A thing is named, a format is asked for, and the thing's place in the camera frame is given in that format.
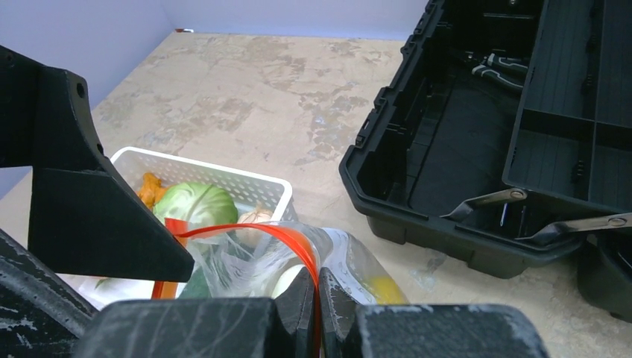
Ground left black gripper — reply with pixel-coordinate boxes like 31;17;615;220
1;48;194;357

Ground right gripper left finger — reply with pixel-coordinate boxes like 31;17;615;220
74;269;315;357

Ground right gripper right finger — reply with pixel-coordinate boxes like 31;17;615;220
319;268;549;357

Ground orange fruit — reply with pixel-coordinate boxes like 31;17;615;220
364;275;408;305

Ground green cucumber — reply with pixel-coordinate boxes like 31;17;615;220
178;267;212;299

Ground clear zip top bag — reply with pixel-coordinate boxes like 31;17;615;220
151;219;391;357

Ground garlic bulb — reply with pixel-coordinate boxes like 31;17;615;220
235;203;274;248

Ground green cabbage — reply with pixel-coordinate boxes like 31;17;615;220
152;182;238;228

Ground white plastic basket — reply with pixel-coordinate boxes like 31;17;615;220
60;146;298;310

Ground black open toolbox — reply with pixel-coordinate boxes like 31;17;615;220
339;1;631;321

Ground black pliers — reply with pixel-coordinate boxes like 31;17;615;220
462;51;528;95

